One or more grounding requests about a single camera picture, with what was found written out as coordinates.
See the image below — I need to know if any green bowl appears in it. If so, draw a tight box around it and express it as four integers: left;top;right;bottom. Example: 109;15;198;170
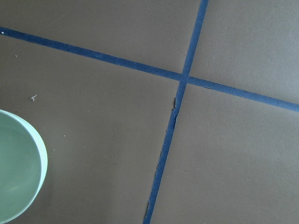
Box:
0;110;48;224

